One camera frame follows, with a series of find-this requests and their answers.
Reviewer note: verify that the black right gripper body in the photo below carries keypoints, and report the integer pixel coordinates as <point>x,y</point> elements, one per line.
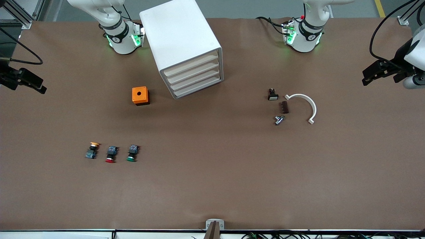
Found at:
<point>7,78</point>

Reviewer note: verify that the yellow push button switch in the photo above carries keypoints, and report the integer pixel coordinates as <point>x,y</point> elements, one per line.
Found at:
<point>92,151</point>

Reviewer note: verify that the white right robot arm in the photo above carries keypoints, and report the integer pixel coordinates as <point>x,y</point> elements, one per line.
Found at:
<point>123,43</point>

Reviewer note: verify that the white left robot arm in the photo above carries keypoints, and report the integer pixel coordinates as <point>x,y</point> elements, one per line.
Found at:
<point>307,43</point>

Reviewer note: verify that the brown terminal block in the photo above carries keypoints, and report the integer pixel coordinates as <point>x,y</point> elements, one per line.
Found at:
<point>284,107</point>

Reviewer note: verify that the aluminium frame profile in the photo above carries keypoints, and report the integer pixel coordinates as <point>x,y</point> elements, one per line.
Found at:
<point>27,25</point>
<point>403,20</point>

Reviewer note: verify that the white curved plastic bracket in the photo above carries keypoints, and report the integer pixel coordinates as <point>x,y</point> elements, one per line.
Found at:
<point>309,100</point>

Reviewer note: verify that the black switch with white face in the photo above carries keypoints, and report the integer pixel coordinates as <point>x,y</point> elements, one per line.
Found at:
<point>273,95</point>

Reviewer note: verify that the red push button switch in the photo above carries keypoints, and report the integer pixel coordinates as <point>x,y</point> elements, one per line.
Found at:
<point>111,154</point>

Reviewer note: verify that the silver metal selector switch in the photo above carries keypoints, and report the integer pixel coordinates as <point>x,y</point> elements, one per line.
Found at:
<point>279,120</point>

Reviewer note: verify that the orange button enclosure box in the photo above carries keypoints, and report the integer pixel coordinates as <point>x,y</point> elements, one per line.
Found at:
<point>140,95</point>

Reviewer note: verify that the green push button switch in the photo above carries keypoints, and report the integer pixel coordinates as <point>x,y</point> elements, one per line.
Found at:
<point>132,153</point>

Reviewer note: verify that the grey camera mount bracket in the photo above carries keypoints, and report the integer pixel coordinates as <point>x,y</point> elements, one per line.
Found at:
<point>209,224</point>

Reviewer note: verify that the brown camera mount bar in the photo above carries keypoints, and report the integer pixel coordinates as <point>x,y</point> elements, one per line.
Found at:
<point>212,232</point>

